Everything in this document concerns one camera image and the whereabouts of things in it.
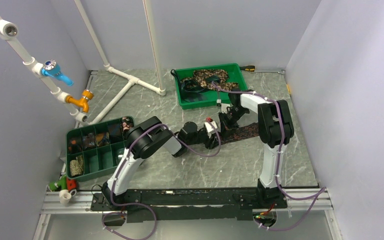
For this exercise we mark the olive rolled tie in organizer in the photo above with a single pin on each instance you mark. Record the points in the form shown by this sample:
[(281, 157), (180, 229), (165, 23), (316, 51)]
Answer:
[(77, 166)]

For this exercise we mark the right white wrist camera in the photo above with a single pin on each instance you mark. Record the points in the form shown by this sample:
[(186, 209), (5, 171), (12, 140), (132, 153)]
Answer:
[(224, 107)]

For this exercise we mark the green pipe fitting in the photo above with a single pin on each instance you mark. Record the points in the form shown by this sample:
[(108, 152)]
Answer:
[(59, 185)]

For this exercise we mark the dark orange patterned tie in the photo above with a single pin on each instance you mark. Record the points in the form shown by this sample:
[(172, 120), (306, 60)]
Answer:
[(239, 133)]

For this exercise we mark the dark blue tie in tray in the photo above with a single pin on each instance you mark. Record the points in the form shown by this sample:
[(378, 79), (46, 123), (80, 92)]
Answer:
[(186, 95)]

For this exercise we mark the aluminium frame rail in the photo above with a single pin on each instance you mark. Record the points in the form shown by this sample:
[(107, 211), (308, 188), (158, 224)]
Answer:
[(87, 202)]

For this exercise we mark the green tray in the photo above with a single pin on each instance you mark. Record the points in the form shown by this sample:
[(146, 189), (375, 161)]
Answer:
[(235, 75)]

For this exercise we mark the orange faucet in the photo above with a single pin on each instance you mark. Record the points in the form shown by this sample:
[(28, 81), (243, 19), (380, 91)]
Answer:
[(82, 102)]

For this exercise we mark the silver wrench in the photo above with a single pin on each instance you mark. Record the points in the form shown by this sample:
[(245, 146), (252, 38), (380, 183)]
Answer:
[(275, 71)]

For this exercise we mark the white pipe fitting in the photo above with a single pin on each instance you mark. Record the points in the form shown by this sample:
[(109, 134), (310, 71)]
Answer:
[(64, 197)]

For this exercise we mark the brown floral tie in tray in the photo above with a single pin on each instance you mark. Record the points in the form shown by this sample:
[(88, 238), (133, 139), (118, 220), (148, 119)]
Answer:
[(203, 80)]

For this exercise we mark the green compartment organizer box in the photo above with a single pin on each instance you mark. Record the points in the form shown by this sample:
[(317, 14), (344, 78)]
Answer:
[(99, 161)]

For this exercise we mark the red pipe fitting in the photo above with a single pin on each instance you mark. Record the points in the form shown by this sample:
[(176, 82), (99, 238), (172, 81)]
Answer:
[(71, 185)]

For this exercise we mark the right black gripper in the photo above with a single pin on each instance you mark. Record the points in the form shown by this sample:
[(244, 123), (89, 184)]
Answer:
[(224, 125)]

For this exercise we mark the blue faucet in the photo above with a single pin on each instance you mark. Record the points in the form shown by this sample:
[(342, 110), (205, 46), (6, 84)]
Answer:
[(52, 69)]

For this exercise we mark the yellow black screwdriver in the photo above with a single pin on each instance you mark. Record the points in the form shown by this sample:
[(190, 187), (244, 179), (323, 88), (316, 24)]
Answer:
[(248, 68)]

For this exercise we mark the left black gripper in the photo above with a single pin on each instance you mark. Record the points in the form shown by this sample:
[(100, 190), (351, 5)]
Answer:
[(213, 143)]

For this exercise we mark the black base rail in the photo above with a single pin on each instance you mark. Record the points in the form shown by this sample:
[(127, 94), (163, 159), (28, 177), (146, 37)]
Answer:
[(138, 212)]

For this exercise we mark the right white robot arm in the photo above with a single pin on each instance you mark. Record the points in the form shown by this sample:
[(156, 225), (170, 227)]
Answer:
[(275, 129)]

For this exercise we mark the orange rolled tie in organizer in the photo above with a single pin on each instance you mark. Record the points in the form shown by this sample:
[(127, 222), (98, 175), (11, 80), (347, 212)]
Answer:
[(102, 139)]

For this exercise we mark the white PVC pipe frame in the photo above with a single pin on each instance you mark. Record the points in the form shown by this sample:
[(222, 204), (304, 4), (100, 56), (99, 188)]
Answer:
[(9, 33)]

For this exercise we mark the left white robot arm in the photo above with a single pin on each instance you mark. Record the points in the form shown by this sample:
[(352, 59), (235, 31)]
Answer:
[(146, 138)]

